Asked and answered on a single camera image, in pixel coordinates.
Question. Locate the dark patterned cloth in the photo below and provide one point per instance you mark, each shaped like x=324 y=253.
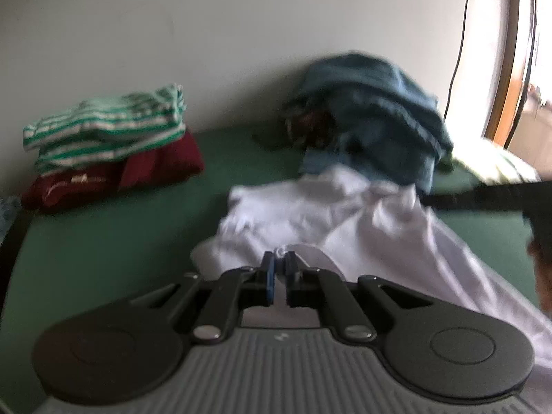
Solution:
x=308 y=127

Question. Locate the green striped folded shirt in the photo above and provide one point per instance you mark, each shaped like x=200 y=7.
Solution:
x=103 y=129

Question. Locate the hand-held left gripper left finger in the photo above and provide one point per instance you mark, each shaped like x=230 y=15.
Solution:
x=269 y=280

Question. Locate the blue towel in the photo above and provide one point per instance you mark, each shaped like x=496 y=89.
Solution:
x=379 y=112

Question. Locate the wooden window frame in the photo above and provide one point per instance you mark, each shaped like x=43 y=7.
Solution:
x=513 y=51

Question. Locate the white shirt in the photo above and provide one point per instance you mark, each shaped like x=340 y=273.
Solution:
x=366 y=233

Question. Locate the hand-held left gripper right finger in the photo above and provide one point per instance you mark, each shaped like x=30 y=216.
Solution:
x=290 y=280

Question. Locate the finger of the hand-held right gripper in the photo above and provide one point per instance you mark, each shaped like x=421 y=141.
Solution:
x=483 y=198

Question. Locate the dark red folded garment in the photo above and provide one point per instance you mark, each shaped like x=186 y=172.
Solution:
x=164 y=164

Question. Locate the person's right hand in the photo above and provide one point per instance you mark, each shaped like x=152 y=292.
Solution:
x=543 y=276

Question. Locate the olive green cloth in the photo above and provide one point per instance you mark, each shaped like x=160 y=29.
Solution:
x=446 y=164

